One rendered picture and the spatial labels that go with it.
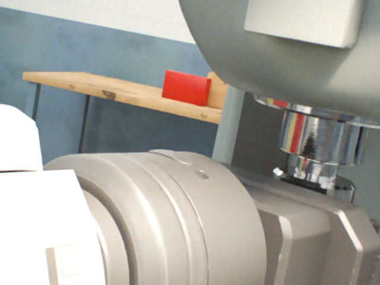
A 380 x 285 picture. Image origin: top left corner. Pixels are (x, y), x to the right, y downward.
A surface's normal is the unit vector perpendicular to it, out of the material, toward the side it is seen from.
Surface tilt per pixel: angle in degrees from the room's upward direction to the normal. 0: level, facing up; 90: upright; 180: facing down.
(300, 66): 111
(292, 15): 90
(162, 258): 73
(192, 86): 90
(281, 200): 0
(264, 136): 90
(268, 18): 90
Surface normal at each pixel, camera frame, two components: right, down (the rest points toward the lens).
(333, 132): 0.01, 0.16
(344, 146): 0.33, 0.21
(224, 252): 0.78, -0.12
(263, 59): -0.47, 0.47
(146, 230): 0.07, -0.30
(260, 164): -0.34, 0.09
